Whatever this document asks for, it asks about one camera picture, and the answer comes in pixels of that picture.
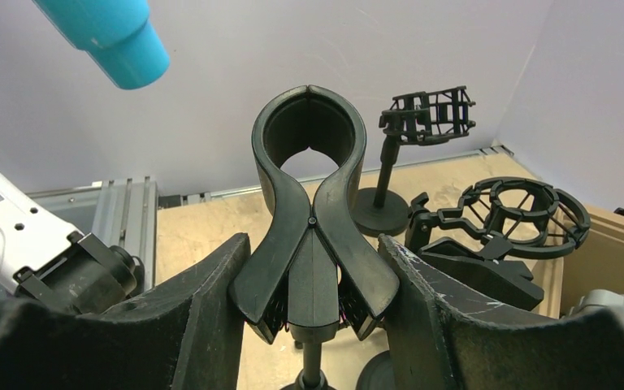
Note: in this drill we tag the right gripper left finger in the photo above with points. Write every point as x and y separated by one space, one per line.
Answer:
183 334

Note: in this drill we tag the grey foam insert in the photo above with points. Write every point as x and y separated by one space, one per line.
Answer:
596 299

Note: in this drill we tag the tan hard case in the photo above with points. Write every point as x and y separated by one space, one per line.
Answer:
598 264

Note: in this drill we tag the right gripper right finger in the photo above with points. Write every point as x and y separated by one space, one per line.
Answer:
581 352

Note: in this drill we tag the blue microphone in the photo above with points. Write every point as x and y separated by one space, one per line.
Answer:
117 35

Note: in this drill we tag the black round base stand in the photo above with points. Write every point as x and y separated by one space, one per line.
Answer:
479 280

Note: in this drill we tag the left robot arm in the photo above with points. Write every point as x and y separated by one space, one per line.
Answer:
52 261

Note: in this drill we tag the black tripod shock mount stand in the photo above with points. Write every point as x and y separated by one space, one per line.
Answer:
535 220

